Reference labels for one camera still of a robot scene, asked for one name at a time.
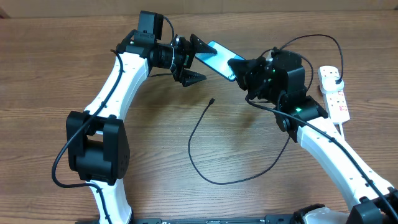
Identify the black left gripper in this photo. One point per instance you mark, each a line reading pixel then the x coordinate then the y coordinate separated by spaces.
pixel 188 51

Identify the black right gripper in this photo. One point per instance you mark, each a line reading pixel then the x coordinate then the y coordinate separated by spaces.
pixel 246 73

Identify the white charger plug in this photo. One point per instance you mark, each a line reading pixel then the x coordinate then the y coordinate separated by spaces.
pixel 331 84

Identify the Samsung Galaxy smartphone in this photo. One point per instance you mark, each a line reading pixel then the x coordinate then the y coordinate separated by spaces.
pixel 219 62

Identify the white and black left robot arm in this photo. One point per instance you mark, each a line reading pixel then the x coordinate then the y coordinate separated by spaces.
pixel 96 153

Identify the white power strip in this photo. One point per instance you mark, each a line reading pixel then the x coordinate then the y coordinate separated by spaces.
pixel 335 103

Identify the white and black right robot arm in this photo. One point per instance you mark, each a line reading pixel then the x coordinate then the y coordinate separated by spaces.
pixel 279 78

